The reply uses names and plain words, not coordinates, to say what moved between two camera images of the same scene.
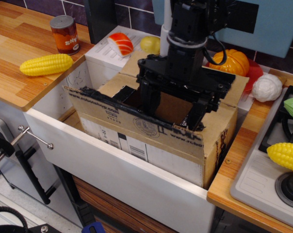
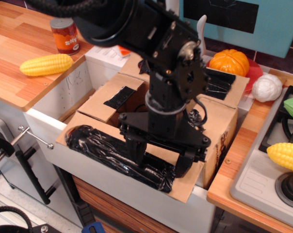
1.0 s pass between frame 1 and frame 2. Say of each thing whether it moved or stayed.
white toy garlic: stayed
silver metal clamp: stayed
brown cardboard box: moved
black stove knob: stayed
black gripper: moved
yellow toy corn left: stayed
